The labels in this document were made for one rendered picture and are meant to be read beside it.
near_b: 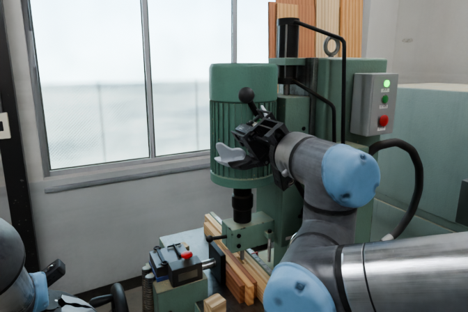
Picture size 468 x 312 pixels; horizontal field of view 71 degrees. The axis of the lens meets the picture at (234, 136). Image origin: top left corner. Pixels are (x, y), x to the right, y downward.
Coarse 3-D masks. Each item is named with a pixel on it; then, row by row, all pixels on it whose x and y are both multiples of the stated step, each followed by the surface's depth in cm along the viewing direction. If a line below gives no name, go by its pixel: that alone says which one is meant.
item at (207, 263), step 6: (210, 246) 95; (216, 246) 94; (210, 252) 96; (216, 252) 92; (222, 252) 91; (210, 258) 94; (216, 258) 92; (222, 258) 89; (204, 264) 91; (210, 264) 92; (216, 264) 93; (222, 264) 90; (216, 270) 93; (222, 270) 90; (216, 276) 94; (222, 276) 90; (222, 282) 91
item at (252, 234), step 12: (252, 216) 96; (264, 216) 96; (228, 228) 89; (240, 228) 89; (252, 228) 90; (264, 228) 92; (228, 240) 90; (240, 240) 89; (252, 240) 91; (264, 240) 93
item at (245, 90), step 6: (240, 90) 69; (246, 90) 68; (252, 90) 69; (240, 96) 69; (246, 96) 68; (252, 96) 69; (246, 102) 69; (252, 102) 70; (252, 108) 70; (258, 114) 71; (300, 186) 81; (300, 192) 81
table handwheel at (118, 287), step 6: (114, 288) 83; (120, 288) 82; (114, 294) 81; (120, 294) 80; (114, 300) 79; (120, 300) 78; (126, 300) 79; (114, 306) 93; (120, 306) 77; (126, 306) 77
